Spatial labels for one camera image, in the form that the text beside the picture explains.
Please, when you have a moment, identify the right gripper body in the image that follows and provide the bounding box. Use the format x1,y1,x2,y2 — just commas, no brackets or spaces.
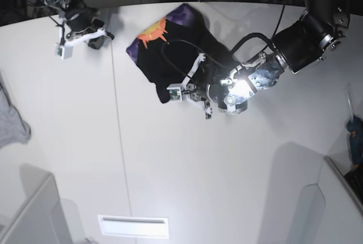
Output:
59,7,114,47

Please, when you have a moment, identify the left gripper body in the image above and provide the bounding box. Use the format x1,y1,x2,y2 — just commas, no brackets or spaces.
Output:
181,53,227,119

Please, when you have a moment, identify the black T-shirt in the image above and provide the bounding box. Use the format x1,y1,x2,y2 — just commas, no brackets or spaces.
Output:
126,3,237,104

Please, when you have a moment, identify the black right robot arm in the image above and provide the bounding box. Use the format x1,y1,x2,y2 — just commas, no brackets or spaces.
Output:
41,0,115,57

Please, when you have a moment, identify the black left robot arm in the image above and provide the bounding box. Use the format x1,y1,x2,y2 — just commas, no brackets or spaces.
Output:
180,0,350,118

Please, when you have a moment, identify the grey cloth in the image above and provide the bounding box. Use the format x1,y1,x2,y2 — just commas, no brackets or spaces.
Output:
1,76,31,148

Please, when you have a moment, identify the blue glue gun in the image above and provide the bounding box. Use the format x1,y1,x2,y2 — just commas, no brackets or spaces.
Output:
346,87,362,165

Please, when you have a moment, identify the black keyboard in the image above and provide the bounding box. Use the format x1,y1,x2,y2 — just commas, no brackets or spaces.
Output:
344,164,363,201

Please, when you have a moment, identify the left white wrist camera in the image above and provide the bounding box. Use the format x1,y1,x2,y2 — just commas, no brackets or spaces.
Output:
167,84,183,102

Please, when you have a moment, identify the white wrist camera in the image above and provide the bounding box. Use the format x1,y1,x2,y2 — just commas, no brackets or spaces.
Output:
167,84,183,102
54,43,73,60

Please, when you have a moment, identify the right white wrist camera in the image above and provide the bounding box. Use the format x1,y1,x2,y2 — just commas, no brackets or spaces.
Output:
54,43,73,60

